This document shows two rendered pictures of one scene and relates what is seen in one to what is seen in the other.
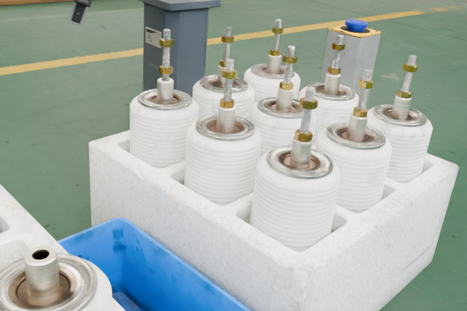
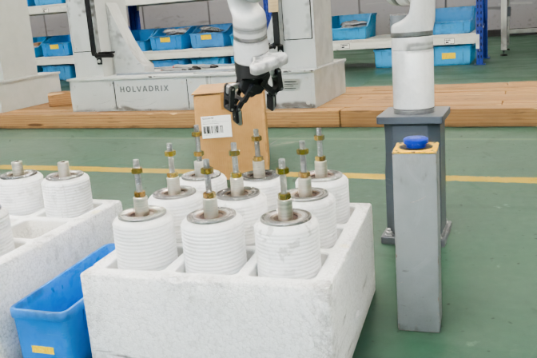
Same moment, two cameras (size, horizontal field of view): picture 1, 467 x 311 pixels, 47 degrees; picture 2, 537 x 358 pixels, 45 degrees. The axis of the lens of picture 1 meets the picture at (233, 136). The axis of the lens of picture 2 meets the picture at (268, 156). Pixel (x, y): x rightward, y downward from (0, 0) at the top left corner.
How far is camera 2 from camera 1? 111 cm
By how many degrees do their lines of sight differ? 64
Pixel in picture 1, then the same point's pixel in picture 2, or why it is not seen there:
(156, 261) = not seen: hidden behind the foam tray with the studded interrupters
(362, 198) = (188, 264)
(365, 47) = (406, 165)
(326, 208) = (128, 246)
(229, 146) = (151, 201)
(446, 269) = not seen: outside the picture
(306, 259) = (97, 270)
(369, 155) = (185, 226)
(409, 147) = (260, 243)
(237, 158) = not seen: hidden behind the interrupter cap
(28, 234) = (72, 221)
